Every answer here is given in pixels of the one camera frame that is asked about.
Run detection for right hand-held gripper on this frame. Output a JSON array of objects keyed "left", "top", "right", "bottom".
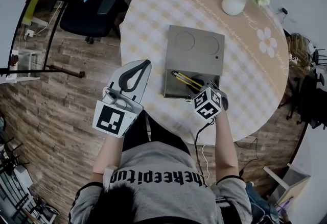
[{"left": 188, "top": 74, "right": 230, "bottom": 123}]

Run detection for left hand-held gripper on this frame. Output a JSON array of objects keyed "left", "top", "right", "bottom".
[{"left": 92, "top": 59, "right": 152, "bottom": 139}]

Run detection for yellow black utility knife item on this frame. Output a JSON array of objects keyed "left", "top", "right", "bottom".
[{"left": 171, "top": 70, "right": 204, "bottom": 90}]

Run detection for grey box with drawer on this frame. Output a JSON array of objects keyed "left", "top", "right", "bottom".
[{"left": 163, "top": 24, "right": 225, "bottom": 100}]

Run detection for person's right forearm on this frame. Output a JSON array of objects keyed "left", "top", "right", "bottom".
[{"left": 214, "top": 109, "right": 240, "bottom": 184}]

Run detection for person's left forearm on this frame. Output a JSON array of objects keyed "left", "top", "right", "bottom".
[{"left": 92, "top": 133, "right": 126, "bottom": 183}]

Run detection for beige checkered tablecloth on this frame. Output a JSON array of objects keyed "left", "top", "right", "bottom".
[{"left": 120, "top": 0, "right": 291, "bottom": 146}]

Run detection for person's black trousers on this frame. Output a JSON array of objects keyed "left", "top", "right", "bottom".
[{"left": 122, "top": 110, "right": 191, "bottom": 155}]

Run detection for black rod with foot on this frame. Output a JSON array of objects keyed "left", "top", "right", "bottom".
[{"left": 45, "top": 64, "right": 86, "bottom": 79}]

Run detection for black office chair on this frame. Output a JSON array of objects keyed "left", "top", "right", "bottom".
[{"left": 60, "top": 0, "right": 131, "bottom": 45}]

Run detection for white round vase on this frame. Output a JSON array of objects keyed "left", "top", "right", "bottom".
[{"left": 221, "top": 0, "right": 248, "bottom": 16}]

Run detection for person's grey printed shirt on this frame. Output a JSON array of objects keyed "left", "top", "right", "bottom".
[{"left": 68, "top": 141, "right": 253, "bottom": 224}]

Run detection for wicker basket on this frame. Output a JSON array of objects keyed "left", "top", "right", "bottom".
[{"left": 287, "top": 33, "right": 314, "bottom": 68}]

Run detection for white shelf unit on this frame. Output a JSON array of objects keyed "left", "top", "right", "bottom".
[{"left": 5, "top": 48, "right": 42, "bottom": 83}]

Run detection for black chair group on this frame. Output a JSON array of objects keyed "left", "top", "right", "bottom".
[{"left": 286, "top": 67, "right": 327, "bottom": 130}]

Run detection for metal rack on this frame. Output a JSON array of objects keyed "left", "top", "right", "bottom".
[{"left": 0, "top": 136, "right": 60, "bottom": 224}]

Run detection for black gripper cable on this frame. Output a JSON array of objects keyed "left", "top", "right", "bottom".
[{"left": 194, "top": 117, "right": 217, "bottom": 180}]

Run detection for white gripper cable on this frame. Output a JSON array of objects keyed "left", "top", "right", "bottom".
[{"left": 201, "top": 144, "right": 212, "bottom": 181}]

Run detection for black floor cable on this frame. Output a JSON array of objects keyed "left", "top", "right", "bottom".
[{"left": 235, "top": 137, "right": 259, "bottom": 175}]

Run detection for light wooden frame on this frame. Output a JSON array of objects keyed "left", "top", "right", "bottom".
[{"left": 263, "top": 163, "right": 311, "bottom": 209}]

